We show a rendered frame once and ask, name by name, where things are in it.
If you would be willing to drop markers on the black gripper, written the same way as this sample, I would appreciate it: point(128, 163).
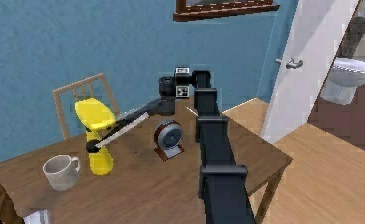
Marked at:
point(166, 96)

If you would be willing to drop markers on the white flat object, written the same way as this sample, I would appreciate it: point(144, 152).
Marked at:
point(37, 217)

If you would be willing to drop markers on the brown wooden table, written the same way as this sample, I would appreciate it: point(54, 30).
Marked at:
point(150, 186)

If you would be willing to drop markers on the white room door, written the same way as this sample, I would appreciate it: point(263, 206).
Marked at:
point(300, 73)

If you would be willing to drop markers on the brown rounded object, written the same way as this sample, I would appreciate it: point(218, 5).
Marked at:
point(2, 203)

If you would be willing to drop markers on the brown framed wall picture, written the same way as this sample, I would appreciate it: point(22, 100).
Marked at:
point(223, 8)

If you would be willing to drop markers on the wooden chair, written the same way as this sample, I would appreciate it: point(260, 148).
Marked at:
point(80, 96)

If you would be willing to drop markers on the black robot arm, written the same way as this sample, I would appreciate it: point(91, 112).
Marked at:
point(216, 146)

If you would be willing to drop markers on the round clock with brown frame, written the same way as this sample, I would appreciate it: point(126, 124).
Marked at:
point(169, 137)

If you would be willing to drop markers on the white mug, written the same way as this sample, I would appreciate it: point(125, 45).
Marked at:
point(61, 172)

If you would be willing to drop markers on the white toilet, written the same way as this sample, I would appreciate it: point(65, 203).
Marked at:
point(346, 78)

